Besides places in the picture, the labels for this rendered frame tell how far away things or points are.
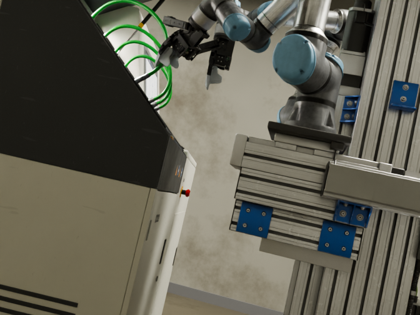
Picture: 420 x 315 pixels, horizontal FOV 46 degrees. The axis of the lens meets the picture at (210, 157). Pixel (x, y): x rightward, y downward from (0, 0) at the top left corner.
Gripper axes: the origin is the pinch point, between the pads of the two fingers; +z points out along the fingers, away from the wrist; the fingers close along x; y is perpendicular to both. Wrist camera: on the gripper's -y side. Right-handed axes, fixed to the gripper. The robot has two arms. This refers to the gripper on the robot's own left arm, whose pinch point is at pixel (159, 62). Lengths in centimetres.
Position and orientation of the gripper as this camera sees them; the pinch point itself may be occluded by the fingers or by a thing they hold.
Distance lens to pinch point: 171.0
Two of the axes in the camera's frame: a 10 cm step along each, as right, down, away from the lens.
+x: 5.6, -0.3, 8.2
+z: -6.4, 6.2, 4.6
